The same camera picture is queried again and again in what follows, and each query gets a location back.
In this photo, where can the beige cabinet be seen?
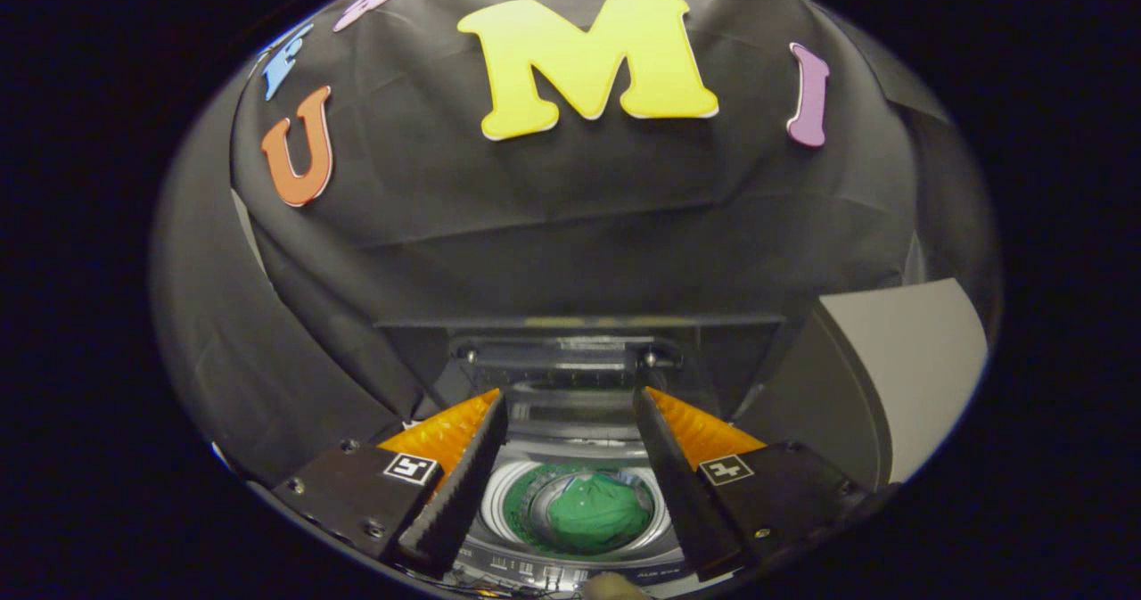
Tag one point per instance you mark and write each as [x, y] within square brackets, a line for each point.
[909, 377]

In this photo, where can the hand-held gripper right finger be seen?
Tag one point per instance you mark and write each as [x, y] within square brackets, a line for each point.
[677, 493]

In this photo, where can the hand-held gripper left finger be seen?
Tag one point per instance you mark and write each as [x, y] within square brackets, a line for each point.
[463, 493]

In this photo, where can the green polo shirt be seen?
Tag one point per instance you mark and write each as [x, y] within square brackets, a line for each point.
[597, 513]

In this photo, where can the grey top-load washing machine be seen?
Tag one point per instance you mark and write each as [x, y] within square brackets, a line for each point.
[570, 453]

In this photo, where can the black backdrop cloth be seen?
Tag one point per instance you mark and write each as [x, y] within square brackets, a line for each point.
[553, 217]

